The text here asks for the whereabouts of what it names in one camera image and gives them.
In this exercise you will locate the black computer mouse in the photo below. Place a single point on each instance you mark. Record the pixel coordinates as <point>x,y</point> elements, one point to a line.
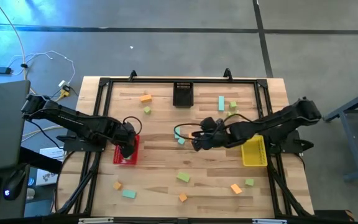
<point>12,186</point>

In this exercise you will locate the small green cube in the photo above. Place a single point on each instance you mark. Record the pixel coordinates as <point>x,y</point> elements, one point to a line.
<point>233,104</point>
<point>147,110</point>
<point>249,182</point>

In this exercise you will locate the teal rectangular block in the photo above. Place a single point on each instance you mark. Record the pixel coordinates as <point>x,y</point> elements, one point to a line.
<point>129,194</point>

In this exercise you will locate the grey laptop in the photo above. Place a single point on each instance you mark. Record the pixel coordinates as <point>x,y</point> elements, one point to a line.
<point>2,124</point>

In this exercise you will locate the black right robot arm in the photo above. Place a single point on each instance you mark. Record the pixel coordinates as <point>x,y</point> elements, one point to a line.
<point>275,123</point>

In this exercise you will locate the small teal block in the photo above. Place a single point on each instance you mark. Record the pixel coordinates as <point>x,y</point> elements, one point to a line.
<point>181,141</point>
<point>177,133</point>

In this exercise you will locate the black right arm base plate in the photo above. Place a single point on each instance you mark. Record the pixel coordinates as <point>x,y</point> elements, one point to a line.
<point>294,146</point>

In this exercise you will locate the blue-grey metal table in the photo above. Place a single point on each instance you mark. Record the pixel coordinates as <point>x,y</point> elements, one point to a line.
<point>348,137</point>

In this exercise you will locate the white printed paper box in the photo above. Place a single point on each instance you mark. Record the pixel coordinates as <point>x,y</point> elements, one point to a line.
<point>50,152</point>

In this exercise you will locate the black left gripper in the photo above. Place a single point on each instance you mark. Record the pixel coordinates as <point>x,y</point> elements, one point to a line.
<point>127,141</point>

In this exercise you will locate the green rectangular block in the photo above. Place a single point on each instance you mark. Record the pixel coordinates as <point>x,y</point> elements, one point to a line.
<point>183,177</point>

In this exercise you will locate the long teal block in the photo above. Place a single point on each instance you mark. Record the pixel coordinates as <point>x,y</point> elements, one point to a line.
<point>221,103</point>

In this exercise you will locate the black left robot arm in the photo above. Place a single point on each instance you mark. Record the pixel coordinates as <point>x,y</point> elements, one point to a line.
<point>73,119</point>

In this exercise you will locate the green arch block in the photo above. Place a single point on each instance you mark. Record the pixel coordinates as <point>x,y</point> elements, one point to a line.
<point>230,114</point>

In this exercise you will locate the small orange cube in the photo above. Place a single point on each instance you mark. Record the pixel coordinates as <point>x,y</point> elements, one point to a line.
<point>117,185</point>
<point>182,197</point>

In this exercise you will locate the orange rectangular block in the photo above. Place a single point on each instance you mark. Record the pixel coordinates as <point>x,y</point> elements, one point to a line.
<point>236,188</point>
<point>145,99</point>

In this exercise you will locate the black plastic basket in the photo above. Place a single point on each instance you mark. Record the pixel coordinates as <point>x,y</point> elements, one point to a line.
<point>183,98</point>

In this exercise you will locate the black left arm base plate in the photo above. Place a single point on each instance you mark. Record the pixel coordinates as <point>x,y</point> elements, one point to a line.
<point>73,144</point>

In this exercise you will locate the yellow plastic basket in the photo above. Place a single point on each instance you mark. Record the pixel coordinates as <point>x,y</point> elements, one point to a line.
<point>255,154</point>

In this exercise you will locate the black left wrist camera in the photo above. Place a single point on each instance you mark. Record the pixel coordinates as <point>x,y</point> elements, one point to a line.
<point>128,127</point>

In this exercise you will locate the black desk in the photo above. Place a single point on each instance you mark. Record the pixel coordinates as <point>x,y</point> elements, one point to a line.
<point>39,160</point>

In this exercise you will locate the red plastic basket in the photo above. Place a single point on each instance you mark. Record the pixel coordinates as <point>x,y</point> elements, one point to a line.
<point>117,158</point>

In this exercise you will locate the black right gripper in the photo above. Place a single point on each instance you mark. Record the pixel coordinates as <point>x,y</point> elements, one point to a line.
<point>216,138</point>

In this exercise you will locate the white power adapter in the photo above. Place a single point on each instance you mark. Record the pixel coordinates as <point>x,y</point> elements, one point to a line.
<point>62,83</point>

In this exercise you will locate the black aluminium table frame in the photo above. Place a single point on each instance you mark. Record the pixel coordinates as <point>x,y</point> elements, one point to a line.
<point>135,80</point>

